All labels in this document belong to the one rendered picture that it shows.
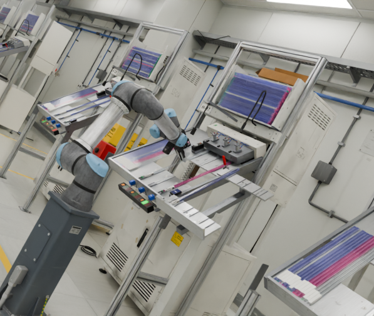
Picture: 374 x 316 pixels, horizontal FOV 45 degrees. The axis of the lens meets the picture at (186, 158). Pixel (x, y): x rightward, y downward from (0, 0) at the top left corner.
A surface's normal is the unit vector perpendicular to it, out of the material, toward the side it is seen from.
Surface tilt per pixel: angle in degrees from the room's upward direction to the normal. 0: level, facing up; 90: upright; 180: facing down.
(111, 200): 90
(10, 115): 90
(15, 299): 90
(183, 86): 90
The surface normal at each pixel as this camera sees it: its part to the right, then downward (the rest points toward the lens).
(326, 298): -0.11, -0.88
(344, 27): -0.66, -0.36
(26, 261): -0.50, -0.28
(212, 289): 0.57, 0.33
